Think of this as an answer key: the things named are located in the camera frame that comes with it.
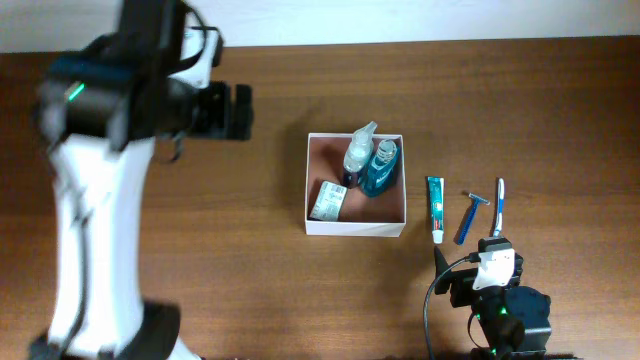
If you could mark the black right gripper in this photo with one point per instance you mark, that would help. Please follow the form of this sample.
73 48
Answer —
461 288

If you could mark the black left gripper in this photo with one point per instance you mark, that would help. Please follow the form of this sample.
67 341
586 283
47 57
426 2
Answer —
241 112

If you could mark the blue disposable razor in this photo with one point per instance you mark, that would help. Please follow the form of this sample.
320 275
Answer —
468 221

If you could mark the teal Colgate toothpaste tube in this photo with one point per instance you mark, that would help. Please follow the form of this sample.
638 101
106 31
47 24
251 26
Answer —
436 197

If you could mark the blue white toothbrush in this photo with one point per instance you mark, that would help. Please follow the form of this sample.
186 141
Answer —
499 209

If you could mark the clear spray bottle dark liquid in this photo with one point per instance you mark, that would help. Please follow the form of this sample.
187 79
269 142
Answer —
358 155

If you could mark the green white Dettol soap box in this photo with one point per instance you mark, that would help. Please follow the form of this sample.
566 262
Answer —
329 202

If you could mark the teal Listerine mouthwash bottle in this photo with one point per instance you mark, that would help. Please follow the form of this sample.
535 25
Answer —
380 170

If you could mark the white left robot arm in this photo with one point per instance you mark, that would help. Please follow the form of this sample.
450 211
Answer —
100 111

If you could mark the white box pink interior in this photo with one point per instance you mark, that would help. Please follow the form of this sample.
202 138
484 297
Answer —
360 215

